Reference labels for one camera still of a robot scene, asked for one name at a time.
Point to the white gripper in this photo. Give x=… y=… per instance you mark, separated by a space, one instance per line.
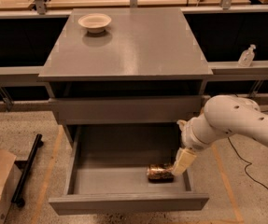
x=190 y=137

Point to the orange drink can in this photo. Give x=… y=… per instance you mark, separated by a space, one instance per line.
x=160 y=172

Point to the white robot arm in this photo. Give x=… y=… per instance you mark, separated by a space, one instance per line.
x=223 y=116

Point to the closed grey top drawer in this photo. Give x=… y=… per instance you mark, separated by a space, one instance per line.
x=117 y=110

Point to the grey drawer cabinet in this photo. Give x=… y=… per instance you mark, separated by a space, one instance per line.
x=134 y=88

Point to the open grey middle drawer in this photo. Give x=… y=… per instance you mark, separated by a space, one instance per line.
x=107 y=172

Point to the clear sanitizer pump bottle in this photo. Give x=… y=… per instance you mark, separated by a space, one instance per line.
x=247 y=56

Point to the white paper bowl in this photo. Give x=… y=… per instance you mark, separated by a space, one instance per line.
x=94 y=23

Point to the grey metal rail frame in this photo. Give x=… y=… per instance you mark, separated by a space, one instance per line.
x=15 y=75

